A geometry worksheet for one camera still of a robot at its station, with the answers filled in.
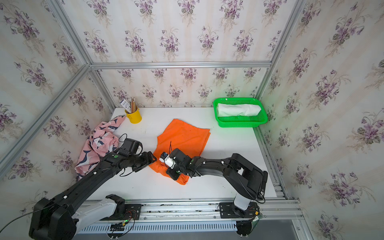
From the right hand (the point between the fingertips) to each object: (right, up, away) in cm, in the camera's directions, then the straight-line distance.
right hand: (169, 171), depth 83 cm
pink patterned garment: (-42, +16, +7) cm, 45 cm away
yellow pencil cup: (-29, +31, +22) cm, 48 cm away
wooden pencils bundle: (-29, +40, +21) cm, 54 cm away
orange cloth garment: (+6, +19, +20) cm, 28 cm away
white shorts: (+39, +37, +27) cm, 60 cm away
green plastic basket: (+58, +29, +29) cm, 70 cm away
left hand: (-8, +6, -3) cm, 10 cm away
